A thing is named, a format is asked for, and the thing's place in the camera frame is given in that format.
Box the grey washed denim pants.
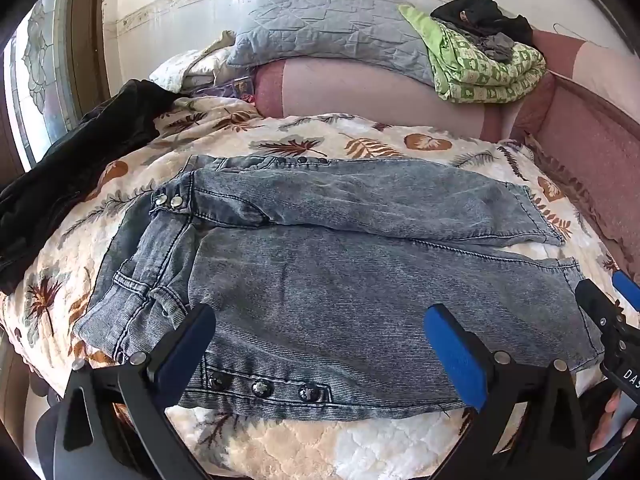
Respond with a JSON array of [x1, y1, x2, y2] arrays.
[[75, 156, 603, 420]]

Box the person's right hand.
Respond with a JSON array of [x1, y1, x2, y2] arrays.
[[589, 389, 639, 452]]

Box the leaf print plush blanket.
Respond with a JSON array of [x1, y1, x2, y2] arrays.
[[1, 98, 618, 479]]

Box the black jacket on armrest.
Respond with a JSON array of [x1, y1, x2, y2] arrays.
[[0, 79, 180, 295]]

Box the green patterned folded blanket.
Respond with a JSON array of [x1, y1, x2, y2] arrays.
[[399, 4, 547, 104]]

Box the black clothes on sofa back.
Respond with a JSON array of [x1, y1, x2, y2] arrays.
[[431, 0, 535, 63]]

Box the stained glass window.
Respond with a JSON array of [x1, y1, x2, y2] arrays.
[[3, 0, 79, 171]]

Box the white crumpled cloth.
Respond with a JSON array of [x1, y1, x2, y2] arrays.
[[149, 30, 248, 93]]

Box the grey quilted pillow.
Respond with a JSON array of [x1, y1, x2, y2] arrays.
[[228, 0, 434, 86]]

